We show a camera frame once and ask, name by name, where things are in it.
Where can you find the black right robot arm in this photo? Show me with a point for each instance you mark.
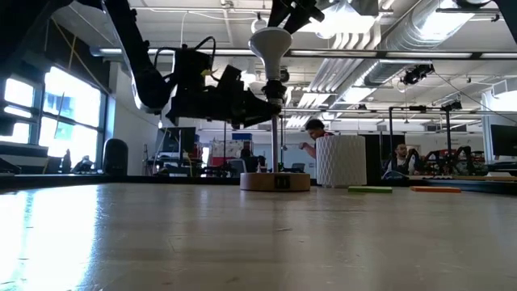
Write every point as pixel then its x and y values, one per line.
pixel 511 16

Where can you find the black ceiling spotlight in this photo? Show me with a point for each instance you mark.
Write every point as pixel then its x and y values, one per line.
pixel 285 74

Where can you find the lamp with wooden base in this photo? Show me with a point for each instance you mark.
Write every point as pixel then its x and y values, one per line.
pixel 275 182

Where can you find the overhead camera mount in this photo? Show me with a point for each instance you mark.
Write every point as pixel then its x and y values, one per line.
pixel 363 6

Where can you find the black rounded bin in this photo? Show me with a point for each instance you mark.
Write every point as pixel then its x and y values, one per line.
pixel 116 157

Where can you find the white textured cup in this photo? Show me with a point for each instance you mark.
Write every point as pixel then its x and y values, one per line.
pixel 341 161

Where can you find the black computer monitor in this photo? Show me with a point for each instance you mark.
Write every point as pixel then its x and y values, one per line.
pixel 505 139
pixel 177 139

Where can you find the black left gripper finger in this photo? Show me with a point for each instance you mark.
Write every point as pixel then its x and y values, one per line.
pixel 254 123
pixel 258 107

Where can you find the black overhead rig beam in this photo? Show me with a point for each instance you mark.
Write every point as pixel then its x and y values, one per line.
pixel 363 53

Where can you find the green sticky note pad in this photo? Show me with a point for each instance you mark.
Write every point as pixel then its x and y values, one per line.
pixel 369 189

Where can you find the person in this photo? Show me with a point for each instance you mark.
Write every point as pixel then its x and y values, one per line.
pixel 315 129
pixel 402 159

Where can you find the orange sticky note pad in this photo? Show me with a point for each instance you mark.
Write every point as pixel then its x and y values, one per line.
pixel 436 189

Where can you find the black aluminium table frame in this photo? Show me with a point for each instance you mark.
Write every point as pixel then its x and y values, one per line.
pixel 121 180

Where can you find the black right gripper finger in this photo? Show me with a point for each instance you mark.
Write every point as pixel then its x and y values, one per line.
pixel 303 10
pixel 279 10

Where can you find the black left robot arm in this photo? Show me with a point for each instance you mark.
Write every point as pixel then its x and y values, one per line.
pixel 137 60

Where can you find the black background rig frame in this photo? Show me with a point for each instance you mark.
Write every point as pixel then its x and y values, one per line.
pixel 420 108

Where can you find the silver ventilation duct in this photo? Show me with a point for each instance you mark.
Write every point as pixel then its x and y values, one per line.
pixel 408 36

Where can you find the white lightbulb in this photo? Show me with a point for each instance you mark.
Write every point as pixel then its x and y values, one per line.
pixel 270 48

